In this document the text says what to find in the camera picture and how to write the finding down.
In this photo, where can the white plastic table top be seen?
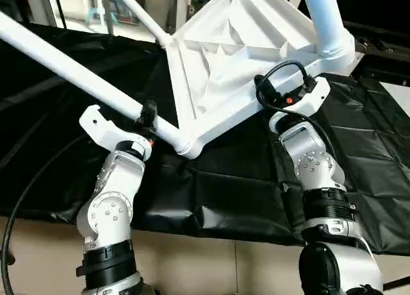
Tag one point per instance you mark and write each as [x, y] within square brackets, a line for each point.
[256, 38]

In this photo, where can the white plastic table leg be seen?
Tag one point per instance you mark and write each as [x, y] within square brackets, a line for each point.
[327, 19]
[64, 64]
[141, 16]

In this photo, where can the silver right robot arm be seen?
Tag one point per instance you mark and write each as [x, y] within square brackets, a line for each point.
[314, 167]

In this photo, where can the black work mat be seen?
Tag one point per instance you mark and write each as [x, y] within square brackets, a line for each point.
[224, 179]

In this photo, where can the blue grey floor appliance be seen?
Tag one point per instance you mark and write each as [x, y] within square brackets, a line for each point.
[109, 6]

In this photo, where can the black metal bench leg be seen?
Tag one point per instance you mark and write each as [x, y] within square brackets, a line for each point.
[397, 283]

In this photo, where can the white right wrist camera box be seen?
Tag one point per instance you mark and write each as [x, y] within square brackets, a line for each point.
[311, 96]

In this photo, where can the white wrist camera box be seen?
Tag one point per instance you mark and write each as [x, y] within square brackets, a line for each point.
[106, 128]
[311, 96]

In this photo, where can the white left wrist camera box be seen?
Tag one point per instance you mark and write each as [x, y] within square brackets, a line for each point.
[106, 128]

